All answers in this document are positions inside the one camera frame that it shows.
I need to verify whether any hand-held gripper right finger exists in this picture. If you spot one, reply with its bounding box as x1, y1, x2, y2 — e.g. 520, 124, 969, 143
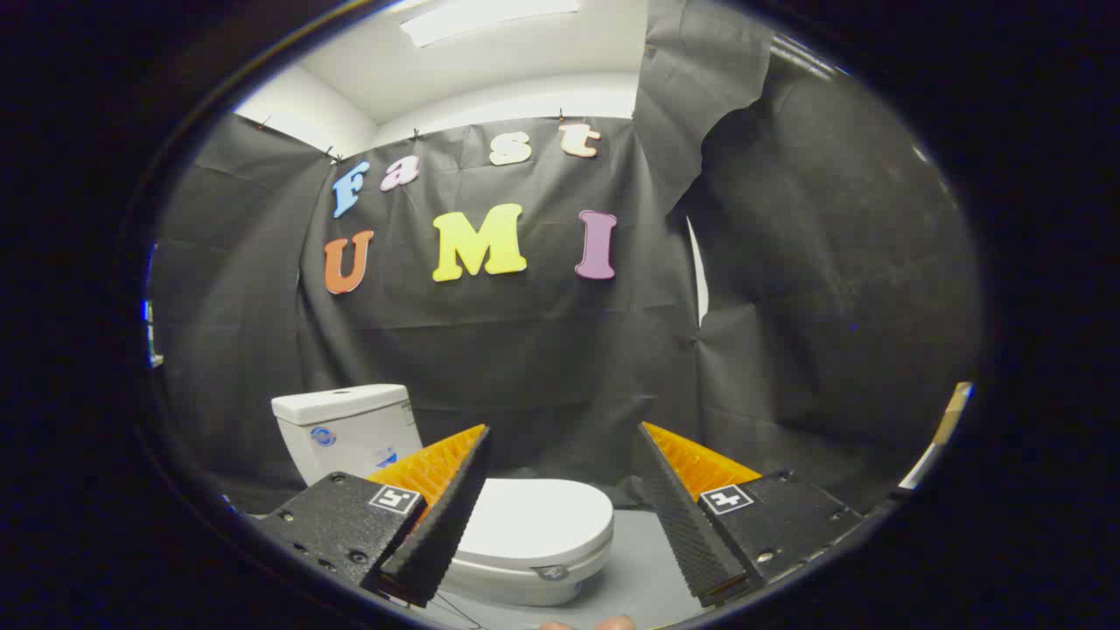
634, 422, 867, 609

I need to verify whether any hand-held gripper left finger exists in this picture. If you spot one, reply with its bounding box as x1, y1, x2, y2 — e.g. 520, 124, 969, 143
254, 424, 493, 609

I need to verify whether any white toilet bowl with seat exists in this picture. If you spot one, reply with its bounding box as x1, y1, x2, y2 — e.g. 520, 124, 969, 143
436, 534, 613, 608

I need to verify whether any black backdrop cloth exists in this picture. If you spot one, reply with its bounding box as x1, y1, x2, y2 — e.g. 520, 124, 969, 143
149, 0, 985, 517

